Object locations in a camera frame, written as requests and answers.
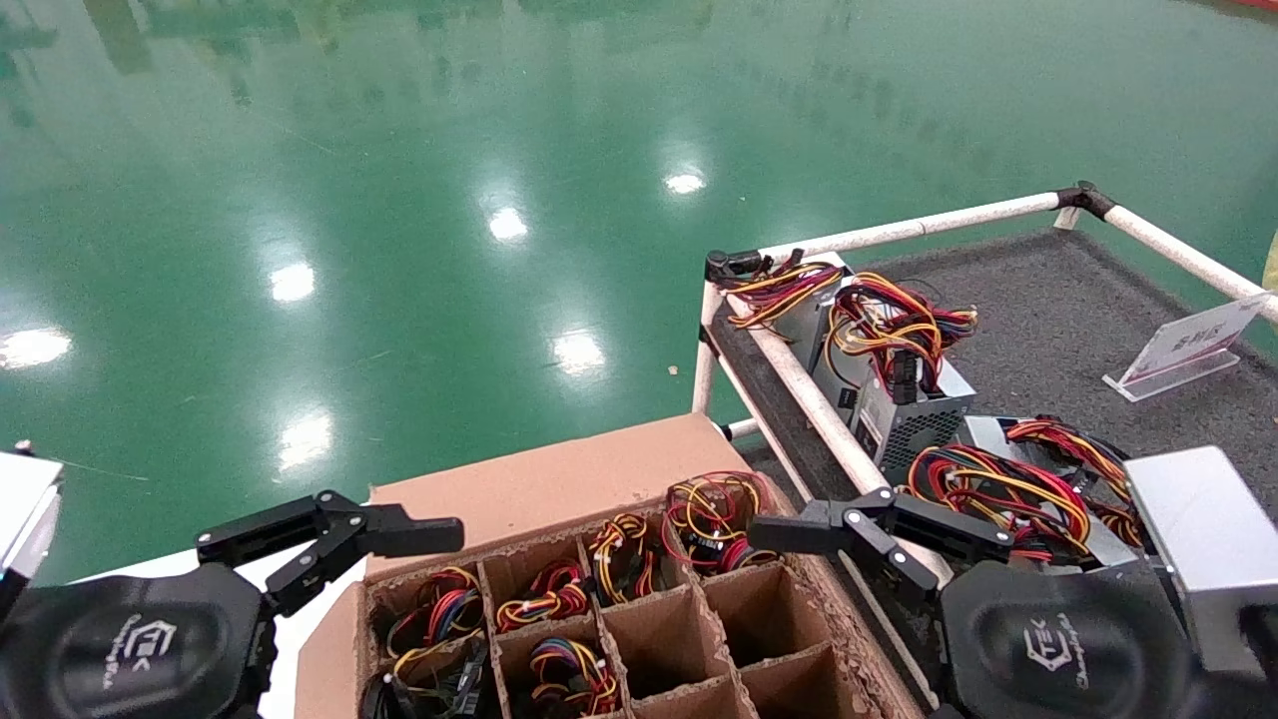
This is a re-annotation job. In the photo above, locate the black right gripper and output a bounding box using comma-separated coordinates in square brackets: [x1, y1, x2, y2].
[749, 488, 1278, 719]

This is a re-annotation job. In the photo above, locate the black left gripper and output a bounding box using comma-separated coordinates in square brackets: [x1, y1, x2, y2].
[0, 491, 466, 719]

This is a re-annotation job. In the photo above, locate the brown cardboard box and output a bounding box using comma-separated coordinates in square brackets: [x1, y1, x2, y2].
[293, 411, 925, 719]

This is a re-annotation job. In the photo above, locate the cardboard divider grid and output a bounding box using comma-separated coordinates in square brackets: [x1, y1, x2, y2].
[361, 477, 885, 719]

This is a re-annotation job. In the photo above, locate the clear acrylic sign holder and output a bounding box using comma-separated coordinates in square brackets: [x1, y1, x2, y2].
[1103, 295, 1269, 403]

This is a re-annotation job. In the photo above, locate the power supply with coloured cables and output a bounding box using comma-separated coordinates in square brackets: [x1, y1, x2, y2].
[527, 637, 620, 717]
[496, 561, 592, 632]
[387, 566, 487, 655]
[359, 634, 492, 719]
[899, 414, 1164, 575]
[814, 272, 979, 485]
[724, 255, 855, 375]
[587, 512, 662, 605]
[661, 471, 787, 577]

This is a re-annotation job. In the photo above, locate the white pipe table frame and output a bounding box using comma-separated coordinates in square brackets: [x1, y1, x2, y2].
[691, 182, 1278, 712]

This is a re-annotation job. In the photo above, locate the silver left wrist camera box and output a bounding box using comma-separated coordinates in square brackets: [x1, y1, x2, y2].
[0, 441, 64, 610]

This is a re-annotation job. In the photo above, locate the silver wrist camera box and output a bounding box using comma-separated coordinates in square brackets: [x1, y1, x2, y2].
[1125, 445, 1278, 682]
[0, 441, 64, 610]

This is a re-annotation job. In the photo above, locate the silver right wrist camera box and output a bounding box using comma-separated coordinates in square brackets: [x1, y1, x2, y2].
[1125, 445, 1278, 682]

